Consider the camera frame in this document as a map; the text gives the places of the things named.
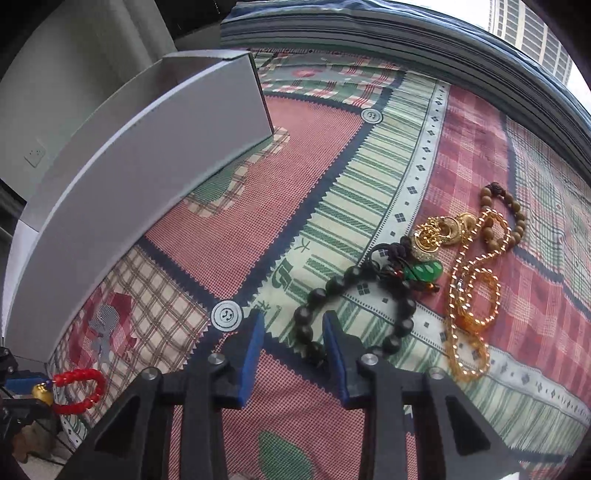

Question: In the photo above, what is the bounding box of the white cardboard box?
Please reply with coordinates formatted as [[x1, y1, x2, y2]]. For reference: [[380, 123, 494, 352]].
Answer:
[[2, 50, 273, 364]]

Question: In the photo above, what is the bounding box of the black bead bracelet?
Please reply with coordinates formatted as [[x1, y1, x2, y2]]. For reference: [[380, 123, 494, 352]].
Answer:
[[292, 264, 418, 368]]

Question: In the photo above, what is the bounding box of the gold floral brooch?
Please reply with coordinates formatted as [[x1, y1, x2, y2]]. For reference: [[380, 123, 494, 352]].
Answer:
[[411, 213, 476, 256]]

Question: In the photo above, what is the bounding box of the red bead bracelet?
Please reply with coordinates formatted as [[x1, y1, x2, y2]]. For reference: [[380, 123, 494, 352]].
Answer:
[[31, 367, 108, 416]]

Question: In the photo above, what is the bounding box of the gold bead necklace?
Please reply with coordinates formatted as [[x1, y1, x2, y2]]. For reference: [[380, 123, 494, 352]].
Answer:
[[444, 208, 514, 384]]

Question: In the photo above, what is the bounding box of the patchwork plaid quilt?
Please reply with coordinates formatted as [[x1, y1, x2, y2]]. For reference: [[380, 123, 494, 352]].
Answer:
[[48, 50, 590, 479]]

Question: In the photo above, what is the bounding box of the white wall socket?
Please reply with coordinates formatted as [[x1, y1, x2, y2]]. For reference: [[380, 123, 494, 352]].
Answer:
[[24, 140, 47, 168]]

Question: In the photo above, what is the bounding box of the brown wooden bead bracelet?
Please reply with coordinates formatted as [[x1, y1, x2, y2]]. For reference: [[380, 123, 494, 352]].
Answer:
[[479, 181, 529, 254]]

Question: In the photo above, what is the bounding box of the striped blue folded mattress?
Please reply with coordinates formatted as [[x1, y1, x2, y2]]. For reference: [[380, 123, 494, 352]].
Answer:
[[221, 1, 590, 179]]

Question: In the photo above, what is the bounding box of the green jade pendant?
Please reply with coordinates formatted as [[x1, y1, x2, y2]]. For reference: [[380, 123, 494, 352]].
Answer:
[[404, 260, 443, 283]]

